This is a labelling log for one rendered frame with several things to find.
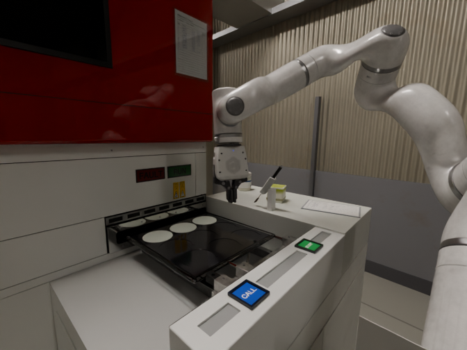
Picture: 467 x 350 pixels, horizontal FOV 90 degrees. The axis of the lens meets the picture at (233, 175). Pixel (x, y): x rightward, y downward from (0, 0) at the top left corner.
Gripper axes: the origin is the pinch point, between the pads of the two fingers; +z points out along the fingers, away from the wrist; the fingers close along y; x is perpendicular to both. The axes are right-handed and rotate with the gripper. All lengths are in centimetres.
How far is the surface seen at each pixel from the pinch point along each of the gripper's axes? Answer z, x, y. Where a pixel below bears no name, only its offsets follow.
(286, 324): 21.5, -29.1, -0.8
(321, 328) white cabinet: 36.0, -18.2, 17.1
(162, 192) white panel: 0.6, 30.1, -18.1
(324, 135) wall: -28, 122, 149
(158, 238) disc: 14.5, 15.9, -21.6
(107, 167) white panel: -10.7, 19.9, -35.3
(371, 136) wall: -23, 83, 166
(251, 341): 17.0, -34.9, -11.1
